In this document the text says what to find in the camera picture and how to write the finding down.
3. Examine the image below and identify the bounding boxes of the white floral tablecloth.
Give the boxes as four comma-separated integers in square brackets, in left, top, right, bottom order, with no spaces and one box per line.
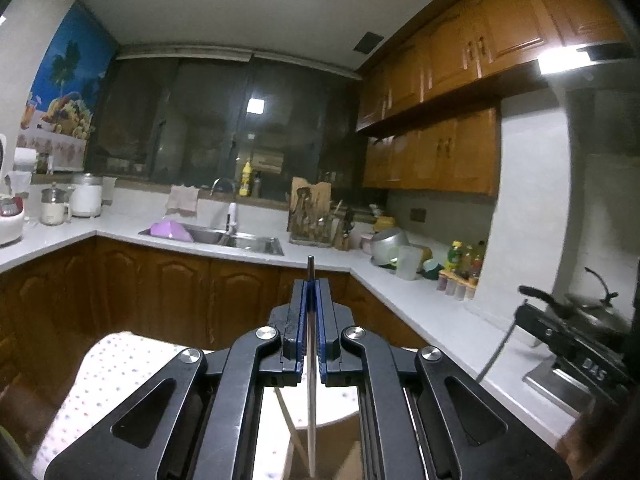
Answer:
[30,330,421,480]

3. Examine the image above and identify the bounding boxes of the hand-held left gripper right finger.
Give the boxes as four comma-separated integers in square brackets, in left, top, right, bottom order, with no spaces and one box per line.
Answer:
[315,280,573,480]

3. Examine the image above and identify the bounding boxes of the translucent plastic cup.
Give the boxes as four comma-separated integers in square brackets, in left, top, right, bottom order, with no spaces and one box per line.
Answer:
[395,245,425,281]

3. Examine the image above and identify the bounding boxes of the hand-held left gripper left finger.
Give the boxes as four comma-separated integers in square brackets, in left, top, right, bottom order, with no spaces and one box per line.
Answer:
[44,280,311,480]

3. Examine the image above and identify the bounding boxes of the paper towel roll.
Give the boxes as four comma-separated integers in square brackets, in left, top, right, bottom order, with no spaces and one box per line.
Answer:
[12,147,39,174]

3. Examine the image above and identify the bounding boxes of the black wok with lid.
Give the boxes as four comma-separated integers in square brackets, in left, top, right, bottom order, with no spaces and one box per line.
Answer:
[519,267,633,333]

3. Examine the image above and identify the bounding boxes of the pink hanging towel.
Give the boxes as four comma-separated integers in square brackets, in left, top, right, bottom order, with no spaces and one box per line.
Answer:
[165,185,199,217]

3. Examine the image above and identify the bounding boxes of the white rice cooker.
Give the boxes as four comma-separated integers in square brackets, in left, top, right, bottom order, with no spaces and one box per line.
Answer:
[0,132,26,247]

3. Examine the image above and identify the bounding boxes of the wooden lower cabinets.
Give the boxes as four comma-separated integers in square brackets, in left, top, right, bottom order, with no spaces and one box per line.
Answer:
[0,237,436,441]

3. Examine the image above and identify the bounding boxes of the kitchen faucet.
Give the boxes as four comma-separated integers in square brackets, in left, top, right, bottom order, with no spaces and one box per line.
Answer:
[210,177,239,235]

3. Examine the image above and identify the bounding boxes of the steel range hood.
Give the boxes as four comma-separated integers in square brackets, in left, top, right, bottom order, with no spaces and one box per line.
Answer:
[537,42,633,77]

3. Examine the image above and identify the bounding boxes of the metal bowl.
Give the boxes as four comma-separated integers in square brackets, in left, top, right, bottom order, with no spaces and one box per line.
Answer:
[370,227,408,267]

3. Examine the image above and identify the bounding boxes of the gas stove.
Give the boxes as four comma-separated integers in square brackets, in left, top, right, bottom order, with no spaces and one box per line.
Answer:
[522,355,601,413]

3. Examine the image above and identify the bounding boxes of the white electric pot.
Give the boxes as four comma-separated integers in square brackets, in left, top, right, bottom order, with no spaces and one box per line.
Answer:
[69,173,105,219]

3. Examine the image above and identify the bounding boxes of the wooden upper cabinets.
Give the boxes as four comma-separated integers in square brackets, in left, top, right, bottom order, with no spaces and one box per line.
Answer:
[355,0,628,196]

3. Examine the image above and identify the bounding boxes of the knife block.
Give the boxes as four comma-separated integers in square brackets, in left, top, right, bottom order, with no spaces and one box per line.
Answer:
[334,210,356,251]

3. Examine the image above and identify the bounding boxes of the dark kitchen window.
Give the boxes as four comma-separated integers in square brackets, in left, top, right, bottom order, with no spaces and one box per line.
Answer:
[85,45,368,201]

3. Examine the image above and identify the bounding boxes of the steel kitchen sink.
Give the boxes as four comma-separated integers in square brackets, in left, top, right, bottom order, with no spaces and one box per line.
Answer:
[138,224,285,257]

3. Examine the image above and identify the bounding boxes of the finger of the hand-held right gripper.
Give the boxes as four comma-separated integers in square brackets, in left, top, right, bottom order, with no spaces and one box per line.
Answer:
[515,304,557,349]

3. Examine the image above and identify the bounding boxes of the purple cloth at sink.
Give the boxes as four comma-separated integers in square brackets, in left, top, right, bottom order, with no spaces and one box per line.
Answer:
[150,220,193,241]

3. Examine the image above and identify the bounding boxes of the metal chopstick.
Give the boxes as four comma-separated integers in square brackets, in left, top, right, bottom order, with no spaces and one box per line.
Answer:
[306,256,317,478]

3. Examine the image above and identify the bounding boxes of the person's right forearm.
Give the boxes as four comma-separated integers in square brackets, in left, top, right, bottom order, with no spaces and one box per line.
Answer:
[555,400,628,480]

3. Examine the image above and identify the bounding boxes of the countertop utensil rack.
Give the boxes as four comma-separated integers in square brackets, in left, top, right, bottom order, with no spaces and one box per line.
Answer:
[287,200,335,247]

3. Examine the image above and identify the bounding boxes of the ceiling vent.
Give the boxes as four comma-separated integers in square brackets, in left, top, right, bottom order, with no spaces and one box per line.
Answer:
[352,31,385,54]

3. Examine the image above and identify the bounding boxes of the wooden cabinets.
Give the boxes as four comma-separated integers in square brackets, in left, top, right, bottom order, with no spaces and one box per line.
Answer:
[0,237,436,441]
[355,0,628,196]

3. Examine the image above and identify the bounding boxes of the wooden cutting board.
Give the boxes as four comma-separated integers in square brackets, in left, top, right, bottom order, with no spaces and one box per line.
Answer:
[291,176,332,216]

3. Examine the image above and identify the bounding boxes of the wooden chopstick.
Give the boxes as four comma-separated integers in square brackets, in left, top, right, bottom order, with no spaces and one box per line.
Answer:
[277,389,307,469]

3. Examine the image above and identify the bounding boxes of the tropical fruit wall poster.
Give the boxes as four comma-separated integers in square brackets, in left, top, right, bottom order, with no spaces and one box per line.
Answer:
[17,2,118,171]

